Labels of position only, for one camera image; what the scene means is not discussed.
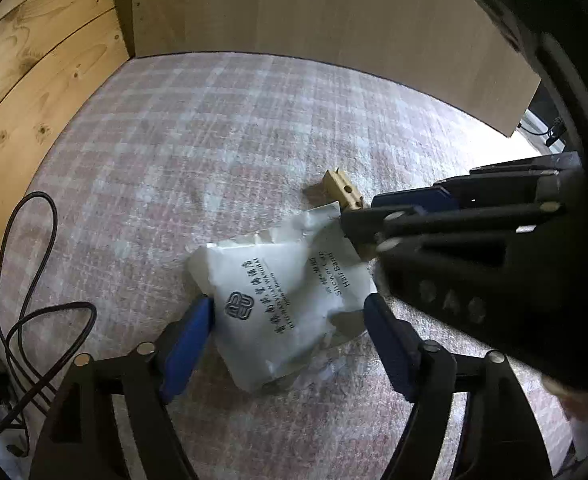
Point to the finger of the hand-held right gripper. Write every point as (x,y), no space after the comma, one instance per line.
(424,230)
(424,196)

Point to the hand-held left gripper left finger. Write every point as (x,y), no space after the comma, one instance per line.
(188,345)

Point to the wooden clothespin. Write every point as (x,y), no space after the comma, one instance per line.
(341,187)

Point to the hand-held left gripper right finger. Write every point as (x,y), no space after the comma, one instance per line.
(391,345)

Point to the pine plank panel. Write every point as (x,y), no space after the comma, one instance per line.
(33,70)

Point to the white shower cap packet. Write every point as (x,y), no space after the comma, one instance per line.
(284,300)

